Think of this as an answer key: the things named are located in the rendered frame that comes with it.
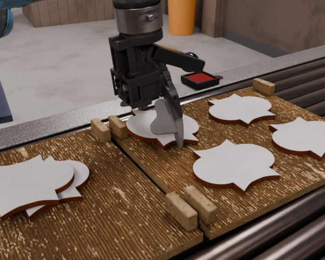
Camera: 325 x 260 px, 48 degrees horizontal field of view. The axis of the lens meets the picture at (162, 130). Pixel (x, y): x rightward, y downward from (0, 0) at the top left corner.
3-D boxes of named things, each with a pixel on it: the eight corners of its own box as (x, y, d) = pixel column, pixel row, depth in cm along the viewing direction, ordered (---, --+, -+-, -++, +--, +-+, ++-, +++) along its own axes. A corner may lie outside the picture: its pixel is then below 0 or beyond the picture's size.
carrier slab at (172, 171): (106, 131, 75) (104, 125, 74) (253, 91, 94) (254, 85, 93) (210, 241, 49) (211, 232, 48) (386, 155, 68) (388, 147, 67)
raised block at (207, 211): (181, 201, 54) (182, 187, 52) (192, 197, 55) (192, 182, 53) (206, 227, 49) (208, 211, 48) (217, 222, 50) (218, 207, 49)
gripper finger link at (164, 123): (157, 157, 63) (137, 108, 63) (185, 145, 65) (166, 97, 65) (164, 156, 60) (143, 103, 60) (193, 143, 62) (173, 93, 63)
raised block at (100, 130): (90, 131, 72) (89, 118, 71) (99, 128, 73) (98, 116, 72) (103, 144, 68) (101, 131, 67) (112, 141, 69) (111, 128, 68)
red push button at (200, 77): (184, 81, 101) (184, 76, 100) (201, 77, 104) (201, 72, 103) (198, 88, 97) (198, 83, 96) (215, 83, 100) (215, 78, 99)
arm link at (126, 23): (146, -5, 61) (172, 2, 55) (149, 22, 64) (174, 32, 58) (105, 4, 58) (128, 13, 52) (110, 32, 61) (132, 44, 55)
